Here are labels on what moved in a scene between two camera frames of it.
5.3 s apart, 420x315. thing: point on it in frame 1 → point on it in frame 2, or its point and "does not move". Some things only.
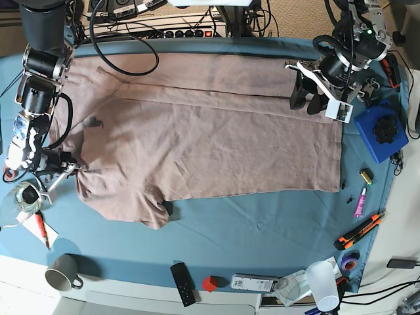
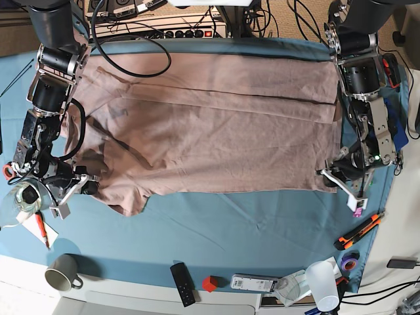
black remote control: [184, 283] does not move
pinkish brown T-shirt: [148, 129] does not move
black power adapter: [401, 264] does not move
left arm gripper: [308, 78] → [352, 170]
